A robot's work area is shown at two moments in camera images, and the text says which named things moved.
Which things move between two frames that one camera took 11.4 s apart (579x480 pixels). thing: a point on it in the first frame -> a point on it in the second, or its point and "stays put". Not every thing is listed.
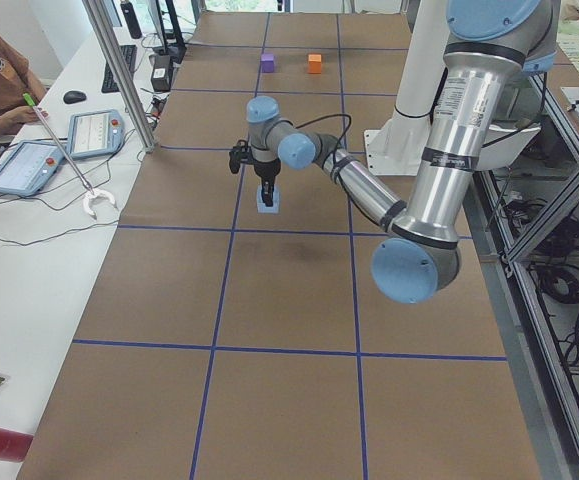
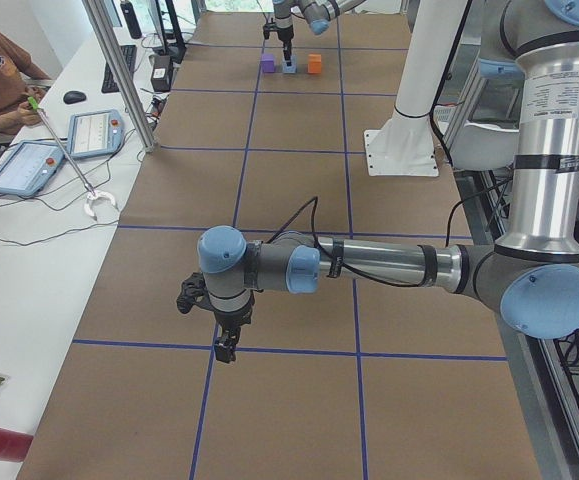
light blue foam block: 261,205 -> 293,67
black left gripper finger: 265,192 -> 223,349
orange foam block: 314,63 stays put
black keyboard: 109,84 stays put
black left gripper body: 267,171 -> 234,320
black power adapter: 161,73 stays put
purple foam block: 267,61 stays put
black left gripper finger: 269,193 -> 231,350
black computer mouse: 74,97 stays put
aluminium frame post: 121,74 stays put
